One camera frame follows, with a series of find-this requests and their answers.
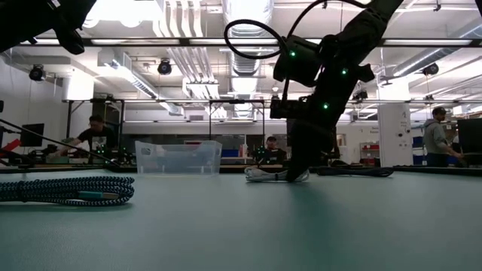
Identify black right camera cable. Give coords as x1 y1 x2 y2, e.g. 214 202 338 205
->
223 0 328 102

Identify silver ventilation duct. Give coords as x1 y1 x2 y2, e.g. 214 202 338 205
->
221 0 275 120

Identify blue storage bins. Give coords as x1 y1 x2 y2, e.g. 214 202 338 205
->
412 135 426 166

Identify small black monitor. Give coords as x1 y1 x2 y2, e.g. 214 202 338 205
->
19 123 45 148

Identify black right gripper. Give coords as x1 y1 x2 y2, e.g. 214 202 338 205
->
285 98 342 183

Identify red bar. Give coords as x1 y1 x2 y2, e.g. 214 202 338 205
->
0 138 23 158

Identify blue braided USB-C cable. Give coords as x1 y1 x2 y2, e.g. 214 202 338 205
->
0 175 136 208

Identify person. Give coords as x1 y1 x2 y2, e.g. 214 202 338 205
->
259 135 288 166
50 114 118 163
422 106 465 168

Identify black overhead frame bar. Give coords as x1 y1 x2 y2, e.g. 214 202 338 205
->
18 36 482 48

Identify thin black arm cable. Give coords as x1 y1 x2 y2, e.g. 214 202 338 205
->
0 118 121 168

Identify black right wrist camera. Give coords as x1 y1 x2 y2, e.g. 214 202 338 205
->
269 94 303 120

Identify clear plastic bin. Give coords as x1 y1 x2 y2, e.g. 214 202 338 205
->
134 139 224 177

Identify black metal rig frame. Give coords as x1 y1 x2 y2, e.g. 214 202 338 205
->
66 98 126 163

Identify white building column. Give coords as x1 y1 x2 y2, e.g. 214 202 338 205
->
377 78 414 168

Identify large black monitor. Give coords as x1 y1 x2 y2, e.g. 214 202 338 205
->
456 117 482 166

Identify purple cloth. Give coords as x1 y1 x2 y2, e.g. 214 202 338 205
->
316 166 395 178

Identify white USB-C cable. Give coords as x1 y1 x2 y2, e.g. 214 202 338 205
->
244 166 310 184

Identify shelf with red bins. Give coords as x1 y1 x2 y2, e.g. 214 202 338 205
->
359 141 380 166

